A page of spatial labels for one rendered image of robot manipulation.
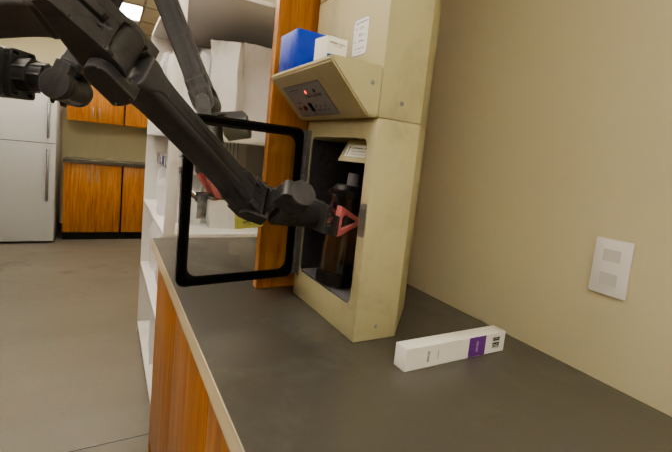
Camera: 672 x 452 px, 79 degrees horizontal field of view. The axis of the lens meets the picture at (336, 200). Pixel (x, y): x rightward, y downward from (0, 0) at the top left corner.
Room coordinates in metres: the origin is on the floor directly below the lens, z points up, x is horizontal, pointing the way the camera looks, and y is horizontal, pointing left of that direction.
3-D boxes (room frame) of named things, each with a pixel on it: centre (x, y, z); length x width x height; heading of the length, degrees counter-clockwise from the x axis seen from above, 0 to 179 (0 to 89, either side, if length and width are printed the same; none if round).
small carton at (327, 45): (0.89, 0.04, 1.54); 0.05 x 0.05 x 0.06; 36
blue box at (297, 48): (1.00, 0.11, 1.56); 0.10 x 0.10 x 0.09; 30
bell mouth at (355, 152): (0.99, -0.08, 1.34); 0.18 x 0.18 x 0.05
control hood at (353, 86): (0.93, 0.06, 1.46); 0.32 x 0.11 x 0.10; 30
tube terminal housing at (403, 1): (1.02, -0.09, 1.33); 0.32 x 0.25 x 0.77; 30
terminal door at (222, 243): (0.99, 0.23, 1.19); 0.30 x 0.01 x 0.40; 126
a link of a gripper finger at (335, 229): (0.92, -0.02, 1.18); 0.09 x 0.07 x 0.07; 123
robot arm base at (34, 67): (1.06, 0.81, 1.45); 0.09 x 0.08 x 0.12; 1
